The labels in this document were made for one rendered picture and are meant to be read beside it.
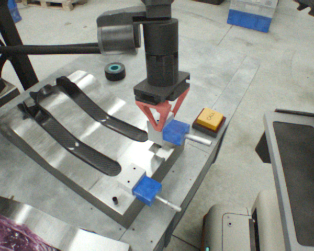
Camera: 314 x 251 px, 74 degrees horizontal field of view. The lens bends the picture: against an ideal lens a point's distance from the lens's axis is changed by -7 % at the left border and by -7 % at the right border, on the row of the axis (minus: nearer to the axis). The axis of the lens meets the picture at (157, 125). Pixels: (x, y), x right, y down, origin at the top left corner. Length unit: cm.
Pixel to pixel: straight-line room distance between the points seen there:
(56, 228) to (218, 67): 80
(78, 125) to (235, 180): 119
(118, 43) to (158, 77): 8
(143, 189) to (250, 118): 162
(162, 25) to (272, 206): 47
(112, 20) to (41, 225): 39
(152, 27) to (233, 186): 131
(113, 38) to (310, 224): 37
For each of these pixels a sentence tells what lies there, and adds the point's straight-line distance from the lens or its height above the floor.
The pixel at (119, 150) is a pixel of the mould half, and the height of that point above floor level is 89.
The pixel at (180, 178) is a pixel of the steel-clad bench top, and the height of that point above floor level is 80.
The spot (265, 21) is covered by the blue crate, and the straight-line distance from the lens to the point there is 353.
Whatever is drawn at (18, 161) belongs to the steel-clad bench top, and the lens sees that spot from 71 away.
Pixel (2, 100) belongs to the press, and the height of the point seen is 77.
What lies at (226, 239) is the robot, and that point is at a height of 28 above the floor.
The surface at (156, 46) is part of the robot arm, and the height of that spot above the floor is 114.
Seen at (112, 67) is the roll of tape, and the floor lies 83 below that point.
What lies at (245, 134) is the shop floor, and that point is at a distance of 184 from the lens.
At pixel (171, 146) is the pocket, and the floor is 87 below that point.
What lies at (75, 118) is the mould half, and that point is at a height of 90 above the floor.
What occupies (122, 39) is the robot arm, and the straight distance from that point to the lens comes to 36.
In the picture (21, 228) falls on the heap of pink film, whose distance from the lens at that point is 48.
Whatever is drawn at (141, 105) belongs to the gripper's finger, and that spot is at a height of 103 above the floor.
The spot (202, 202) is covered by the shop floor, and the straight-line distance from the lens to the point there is 145.
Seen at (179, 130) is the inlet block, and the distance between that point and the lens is 44.
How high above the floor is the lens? 130
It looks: 47 degrees down
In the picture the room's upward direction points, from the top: straight up
